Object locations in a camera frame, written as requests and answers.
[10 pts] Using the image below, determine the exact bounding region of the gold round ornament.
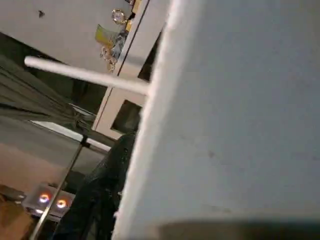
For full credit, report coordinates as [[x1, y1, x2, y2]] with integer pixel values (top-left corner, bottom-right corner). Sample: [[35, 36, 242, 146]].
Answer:
[[111, 8, 126, 26]]

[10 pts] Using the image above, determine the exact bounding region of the white box with two lights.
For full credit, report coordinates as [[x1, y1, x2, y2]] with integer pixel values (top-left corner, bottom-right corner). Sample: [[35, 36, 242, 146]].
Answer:
[[24, 181, 75, 217]]

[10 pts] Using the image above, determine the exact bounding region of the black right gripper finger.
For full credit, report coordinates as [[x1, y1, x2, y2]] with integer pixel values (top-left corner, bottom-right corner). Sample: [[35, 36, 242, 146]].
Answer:
[[53, 131, 141, 240]]

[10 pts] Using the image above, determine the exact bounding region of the white plastic table top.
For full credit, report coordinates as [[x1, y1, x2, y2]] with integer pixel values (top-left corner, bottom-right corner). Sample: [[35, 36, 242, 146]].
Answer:
[[111, 0, 320, 240]]

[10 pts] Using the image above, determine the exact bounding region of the grey pleated curtain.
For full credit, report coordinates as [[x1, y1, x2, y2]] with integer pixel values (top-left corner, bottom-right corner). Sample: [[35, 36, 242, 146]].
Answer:
[[0, 32, 101, 126]]

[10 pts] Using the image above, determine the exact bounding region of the white cabinet with glass doors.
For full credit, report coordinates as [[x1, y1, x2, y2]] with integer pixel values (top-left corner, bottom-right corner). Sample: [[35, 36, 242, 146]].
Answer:
[[91, 0, 171, 137]]

